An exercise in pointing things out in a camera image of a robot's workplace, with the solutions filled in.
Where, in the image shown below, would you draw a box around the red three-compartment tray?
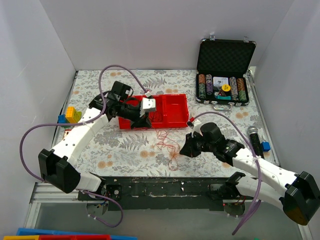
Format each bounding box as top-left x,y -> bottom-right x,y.
117,93 -> 190,131

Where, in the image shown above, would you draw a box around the teal card box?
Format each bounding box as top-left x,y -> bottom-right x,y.
216,95 -> 232,101

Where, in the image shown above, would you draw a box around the blue toy brick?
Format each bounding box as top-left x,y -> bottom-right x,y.
57,114 -> 70,129

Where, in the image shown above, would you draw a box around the yellow toy brick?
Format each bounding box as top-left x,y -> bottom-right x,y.
65,106 -> 82,124

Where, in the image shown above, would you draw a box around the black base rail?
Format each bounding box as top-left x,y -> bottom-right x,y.
77,176 -> 261,212

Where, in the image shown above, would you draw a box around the yellow dealer chip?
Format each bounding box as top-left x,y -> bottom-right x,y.
221,84 -> 231,92

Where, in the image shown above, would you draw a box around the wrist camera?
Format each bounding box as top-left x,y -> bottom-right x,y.
187,119 -> 203,137
140,97 -> 157,117

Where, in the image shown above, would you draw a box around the black microphone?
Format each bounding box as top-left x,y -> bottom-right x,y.
247,126 -> 265,159

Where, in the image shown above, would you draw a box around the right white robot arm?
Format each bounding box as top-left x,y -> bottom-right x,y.
180,120 -> 320,226

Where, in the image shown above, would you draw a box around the small blue block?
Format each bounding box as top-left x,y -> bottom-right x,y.
261,141 -> 271,152

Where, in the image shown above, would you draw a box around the orange red wire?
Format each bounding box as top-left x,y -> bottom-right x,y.
154,128 -> 181,172

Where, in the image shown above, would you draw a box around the yellow storage bin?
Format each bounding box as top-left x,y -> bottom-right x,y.
3,235 -> 40,240

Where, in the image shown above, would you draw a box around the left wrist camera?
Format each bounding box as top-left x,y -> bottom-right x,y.
140,97 -> 157,117

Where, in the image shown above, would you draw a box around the playing card deck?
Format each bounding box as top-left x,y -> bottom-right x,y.
212,76 -> 229,87

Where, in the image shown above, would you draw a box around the green toy brick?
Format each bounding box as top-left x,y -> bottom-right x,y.
65,110 -> 82,126

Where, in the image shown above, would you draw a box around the blue storage bin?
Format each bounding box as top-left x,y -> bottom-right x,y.
16,227 -> 138,240

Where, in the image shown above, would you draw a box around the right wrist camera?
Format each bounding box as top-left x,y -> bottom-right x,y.
187,119 -> 203,137

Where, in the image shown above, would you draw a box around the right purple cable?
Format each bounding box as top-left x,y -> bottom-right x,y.
193,111 -> 263,236

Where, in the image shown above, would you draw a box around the red white toy block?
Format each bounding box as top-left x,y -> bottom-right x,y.
62,129 -> 71,141

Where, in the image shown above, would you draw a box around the black poker chip case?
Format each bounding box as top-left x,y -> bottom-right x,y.
195,38 -> 257,109

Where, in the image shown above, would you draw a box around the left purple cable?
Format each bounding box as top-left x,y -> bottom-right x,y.
19,64 -> 152,228

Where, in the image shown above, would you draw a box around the red storage bin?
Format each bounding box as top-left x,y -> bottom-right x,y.
38,234 -> 111,240

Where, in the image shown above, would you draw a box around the purple cable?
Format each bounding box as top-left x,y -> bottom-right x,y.
193,111 -> 263,236
19,64 -> 152,228

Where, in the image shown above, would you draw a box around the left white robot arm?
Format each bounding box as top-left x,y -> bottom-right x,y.
38,81 -> 156,200

